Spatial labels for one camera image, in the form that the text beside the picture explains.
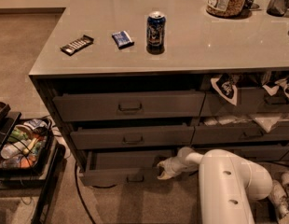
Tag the dark striped snack bar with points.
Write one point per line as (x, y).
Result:
(77, 45)

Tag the black cart frame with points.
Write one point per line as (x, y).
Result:
(45, 182)

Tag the large jar of nuts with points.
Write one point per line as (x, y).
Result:
(225, 8)

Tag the black bin of items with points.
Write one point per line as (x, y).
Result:
(27, 147)

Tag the grey drawer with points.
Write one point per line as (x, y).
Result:
(129, 105)
(148, 136)
(250, 101)
(239, 133)
(257, 153)
(122, 171)

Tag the white plastic bag in drawer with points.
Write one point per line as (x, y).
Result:
(267, 121)

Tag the blue drink can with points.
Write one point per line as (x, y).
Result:
(155, 29)

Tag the blue snack packet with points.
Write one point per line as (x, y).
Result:
(122, 39)

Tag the grey counter cabinet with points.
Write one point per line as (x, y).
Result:
(128, 80)

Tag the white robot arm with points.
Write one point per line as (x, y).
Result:
(227, 182)

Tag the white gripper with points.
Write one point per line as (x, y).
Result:
(175, 167)

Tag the black white chip bag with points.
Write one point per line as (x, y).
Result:
(226, 86)

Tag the white sneaker left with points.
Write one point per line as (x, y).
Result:
(278, 198)

